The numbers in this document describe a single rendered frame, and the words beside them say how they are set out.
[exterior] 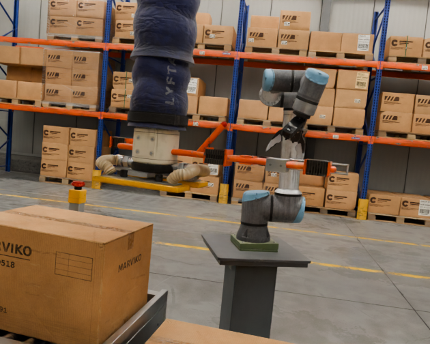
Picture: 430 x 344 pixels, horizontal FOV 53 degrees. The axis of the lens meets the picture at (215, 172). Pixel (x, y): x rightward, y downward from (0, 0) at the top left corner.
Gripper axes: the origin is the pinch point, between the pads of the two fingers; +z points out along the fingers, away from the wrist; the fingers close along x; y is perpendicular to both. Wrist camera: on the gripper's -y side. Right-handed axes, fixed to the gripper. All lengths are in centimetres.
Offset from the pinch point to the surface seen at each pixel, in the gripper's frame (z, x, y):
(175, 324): 78, 11, -21
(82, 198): 64, 91, 4
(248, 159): -2.3, 4.1, -30.0
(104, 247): 41, 33, -55
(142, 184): 17, 32, -46
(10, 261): 62, 66, -62
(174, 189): 14, 20, -45
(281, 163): -5.6, -7.0, -29.0
